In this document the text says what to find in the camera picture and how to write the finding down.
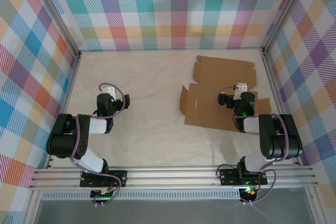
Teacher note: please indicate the right controller board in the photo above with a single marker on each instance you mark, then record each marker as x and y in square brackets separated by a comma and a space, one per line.
[249, 192]

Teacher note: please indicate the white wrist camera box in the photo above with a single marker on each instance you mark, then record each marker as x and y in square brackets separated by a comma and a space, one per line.
[241, 86]
[109, 90]

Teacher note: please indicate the silver right frame post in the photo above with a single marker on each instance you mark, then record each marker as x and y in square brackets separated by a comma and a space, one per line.
[287, 11]

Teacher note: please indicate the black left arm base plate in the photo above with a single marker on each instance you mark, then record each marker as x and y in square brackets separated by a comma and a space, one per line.
[119, 178]

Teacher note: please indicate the silver frame leg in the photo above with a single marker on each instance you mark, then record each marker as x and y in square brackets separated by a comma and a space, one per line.
[31, 208]
[315, 205]

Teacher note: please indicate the silver table side rail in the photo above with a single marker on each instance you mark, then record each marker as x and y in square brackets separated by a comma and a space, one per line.
[273, 82]
[68, 90]

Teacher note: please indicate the silver right table side rail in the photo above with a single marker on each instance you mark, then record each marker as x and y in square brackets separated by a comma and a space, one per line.
[273, 82]

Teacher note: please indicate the long aluminium mounting rail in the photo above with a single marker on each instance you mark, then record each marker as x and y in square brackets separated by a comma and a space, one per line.
[170, 176]

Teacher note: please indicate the brown cardboard box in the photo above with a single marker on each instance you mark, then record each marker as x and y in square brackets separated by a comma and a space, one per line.
[210, 90]

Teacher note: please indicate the left controller board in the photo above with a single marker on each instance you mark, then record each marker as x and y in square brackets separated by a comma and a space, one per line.
[103, 195]

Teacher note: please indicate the silver frame post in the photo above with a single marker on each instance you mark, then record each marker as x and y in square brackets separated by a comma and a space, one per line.
[52, 14]
[287, 11]

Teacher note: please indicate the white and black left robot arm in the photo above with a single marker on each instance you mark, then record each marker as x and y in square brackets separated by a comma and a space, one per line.
[98, 125]

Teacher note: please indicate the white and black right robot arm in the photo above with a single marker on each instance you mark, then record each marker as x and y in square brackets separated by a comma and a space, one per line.
[251, 125]

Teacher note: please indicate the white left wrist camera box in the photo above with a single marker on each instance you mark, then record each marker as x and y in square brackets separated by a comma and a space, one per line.
[109, 90]

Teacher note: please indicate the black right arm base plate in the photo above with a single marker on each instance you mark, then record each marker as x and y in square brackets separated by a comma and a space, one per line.
[228, 176]

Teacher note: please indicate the controller board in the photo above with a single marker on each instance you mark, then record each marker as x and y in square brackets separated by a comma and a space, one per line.
[249, 192]
[103, 195]

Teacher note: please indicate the silver left frame post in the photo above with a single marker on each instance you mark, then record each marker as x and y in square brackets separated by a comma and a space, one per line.
[52, 14]

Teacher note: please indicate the silver left table side rail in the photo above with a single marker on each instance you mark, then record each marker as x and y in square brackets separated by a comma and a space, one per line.
[68, 90]

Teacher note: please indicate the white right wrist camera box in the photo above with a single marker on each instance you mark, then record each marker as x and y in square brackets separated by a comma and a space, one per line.
[241, 86]

